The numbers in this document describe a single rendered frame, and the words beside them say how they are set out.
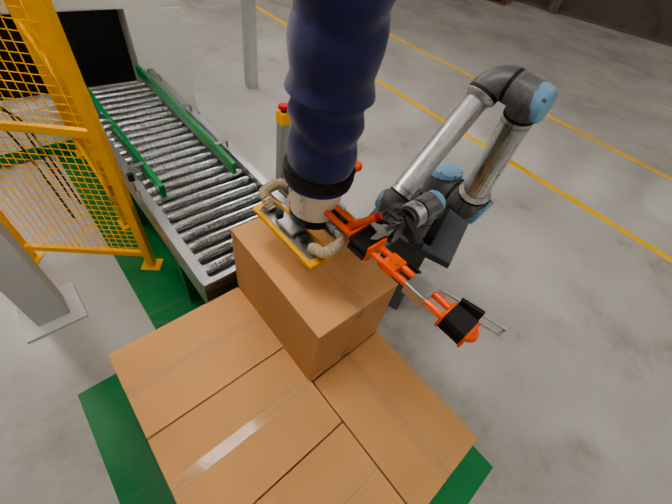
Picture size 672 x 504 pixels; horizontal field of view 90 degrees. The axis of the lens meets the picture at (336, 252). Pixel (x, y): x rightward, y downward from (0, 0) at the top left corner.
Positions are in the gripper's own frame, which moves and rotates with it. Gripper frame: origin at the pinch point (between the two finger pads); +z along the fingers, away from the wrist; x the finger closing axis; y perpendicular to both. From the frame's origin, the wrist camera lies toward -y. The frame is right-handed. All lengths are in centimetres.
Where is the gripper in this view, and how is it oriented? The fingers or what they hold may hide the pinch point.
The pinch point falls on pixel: (372, 246)
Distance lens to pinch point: 103.2
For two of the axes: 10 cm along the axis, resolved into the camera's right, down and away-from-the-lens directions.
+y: -6.6, -6.3, 4.1
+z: -7.4, 4.3, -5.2
